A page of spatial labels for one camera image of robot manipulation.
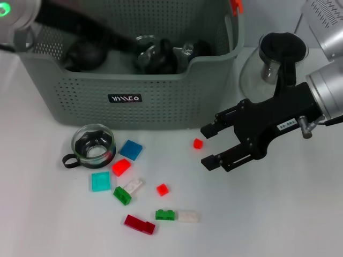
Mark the dark red long brick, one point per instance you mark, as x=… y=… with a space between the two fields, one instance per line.
x=139 y=224

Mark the black clay teapot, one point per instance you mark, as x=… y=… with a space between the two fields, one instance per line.
x=85 y=57

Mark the green two-stud brick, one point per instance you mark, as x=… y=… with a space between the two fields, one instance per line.
x=166 y=215

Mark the green building brick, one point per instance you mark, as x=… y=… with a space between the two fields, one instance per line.
x=122 y=196

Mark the small red cube brick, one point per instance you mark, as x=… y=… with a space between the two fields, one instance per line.
x=162 y=190
x=197 y=143

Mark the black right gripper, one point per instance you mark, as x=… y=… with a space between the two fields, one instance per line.
x=268 y=117

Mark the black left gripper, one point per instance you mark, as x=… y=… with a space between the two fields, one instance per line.
x=80 y=25

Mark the white two-stud plate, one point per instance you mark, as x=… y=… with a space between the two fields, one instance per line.
x=135 y=184
x=189 y=216

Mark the glass teacup with black sleeve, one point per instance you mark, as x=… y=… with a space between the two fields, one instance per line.
x=146 y=57
x=195 y=49
x=93 y=156
x=167 y=60

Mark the grey-green perforated storage bin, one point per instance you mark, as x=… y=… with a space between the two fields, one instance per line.
x=166 y=107

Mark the blue flat building brick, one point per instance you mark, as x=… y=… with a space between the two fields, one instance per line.
x=131 y=150

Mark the red sloped building brick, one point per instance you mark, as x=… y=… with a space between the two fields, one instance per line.
x=121 y=167

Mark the teal flat building brick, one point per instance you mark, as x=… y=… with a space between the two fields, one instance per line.
x=101 y=181

